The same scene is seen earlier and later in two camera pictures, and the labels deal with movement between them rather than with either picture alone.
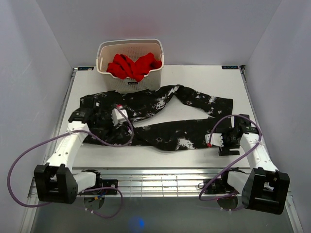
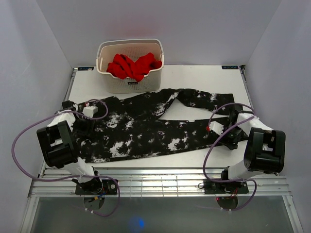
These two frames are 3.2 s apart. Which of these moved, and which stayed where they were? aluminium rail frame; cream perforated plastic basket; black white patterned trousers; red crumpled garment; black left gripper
Moved: black left gripper; black white patterned trousers
Stayed: red crumpled garment; cream perforated plastic basket; aluminium rail frame
